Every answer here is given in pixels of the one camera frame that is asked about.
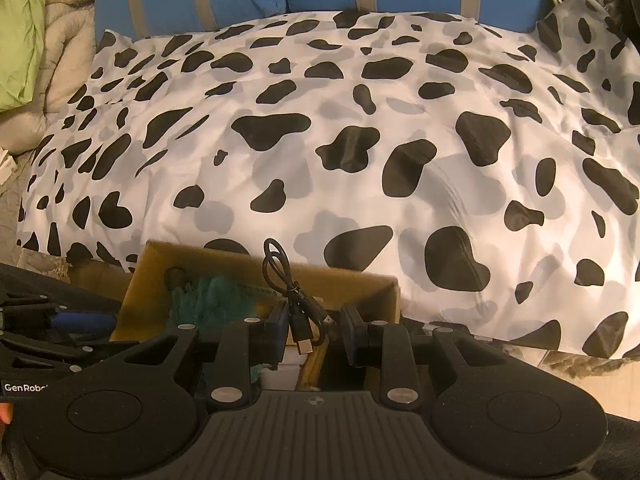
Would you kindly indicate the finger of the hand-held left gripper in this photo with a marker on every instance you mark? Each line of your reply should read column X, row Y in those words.
column 85, row 322
column 60, row 355

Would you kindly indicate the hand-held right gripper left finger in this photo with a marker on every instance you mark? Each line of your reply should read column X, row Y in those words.
column 277, row 332

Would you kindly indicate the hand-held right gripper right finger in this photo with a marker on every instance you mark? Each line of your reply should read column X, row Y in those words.
column 350, row 335

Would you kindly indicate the teal mesh bath loofah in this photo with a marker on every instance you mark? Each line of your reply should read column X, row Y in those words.
column 220, row 300

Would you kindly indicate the brown cardboard box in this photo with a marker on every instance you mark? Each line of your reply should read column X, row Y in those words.
column 150, row 270

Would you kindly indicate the person's left hand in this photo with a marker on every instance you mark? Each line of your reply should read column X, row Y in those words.
column 5, row 415

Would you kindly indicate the cow print blanket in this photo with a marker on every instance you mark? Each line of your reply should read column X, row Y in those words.
column 350, row 200

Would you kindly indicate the beige quilt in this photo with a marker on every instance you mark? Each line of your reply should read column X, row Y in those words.
column 65, row 60

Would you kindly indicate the light green cloth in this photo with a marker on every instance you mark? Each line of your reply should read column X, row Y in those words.
column 20, row 35

